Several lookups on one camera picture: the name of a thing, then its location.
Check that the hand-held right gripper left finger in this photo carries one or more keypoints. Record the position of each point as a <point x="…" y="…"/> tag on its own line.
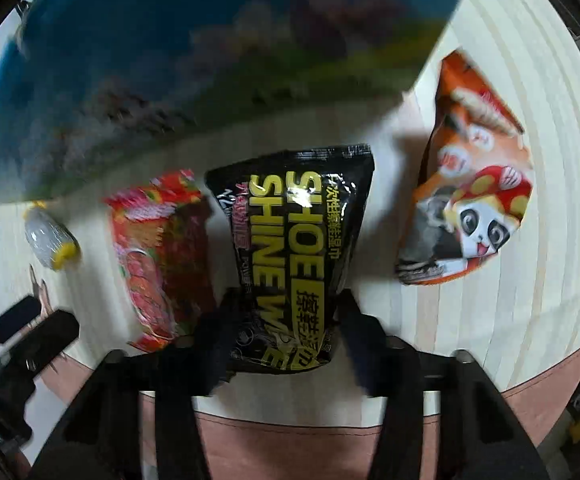
<point x="218" y="327"/>

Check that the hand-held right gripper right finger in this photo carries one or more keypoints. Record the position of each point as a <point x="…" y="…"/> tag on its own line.
<point x="357" y="327"/>

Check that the red snack packet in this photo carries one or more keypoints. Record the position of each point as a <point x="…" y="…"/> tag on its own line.
<point x="160" y="260"/>

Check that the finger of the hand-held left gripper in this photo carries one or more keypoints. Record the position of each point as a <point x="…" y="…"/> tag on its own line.
<point x="45" y="337"/>
<point x="7" y="320"/>

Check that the small grey yellow-capped bottle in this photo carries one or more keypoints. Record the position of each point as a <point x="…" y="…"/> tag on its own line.
<point x="49" y="239"/>

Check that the blue printed cardboard box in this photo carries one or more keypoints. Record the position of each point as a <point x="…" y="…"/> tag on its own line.
<point x="195" y="60"/>

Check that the orange panda snack packet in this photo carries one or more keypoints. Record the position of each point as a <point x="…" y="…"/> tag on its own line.
<point x="470" y="195"/>

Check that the black yellow wipes packet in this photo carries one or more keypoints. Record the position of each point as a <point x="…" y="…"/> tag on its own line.
<point x="290" y="255"/>

